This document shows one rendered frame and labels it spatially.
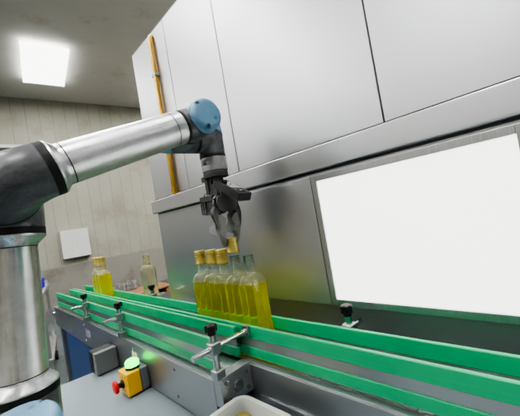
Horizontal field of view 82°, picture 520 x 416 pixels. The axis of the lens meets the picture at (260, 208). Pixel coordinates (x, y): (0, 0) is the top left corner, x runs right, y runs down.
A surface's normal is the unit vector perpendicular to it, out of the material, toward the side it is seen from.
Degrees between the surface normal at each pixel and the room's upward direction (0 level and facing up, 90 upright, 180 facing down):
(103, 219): 90
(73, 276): 90
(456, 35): 90
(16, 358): 88
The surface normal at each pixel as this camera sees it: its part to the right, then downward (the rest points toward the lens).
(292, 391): -0.70, 0.10
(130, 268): 0.59, -0.12
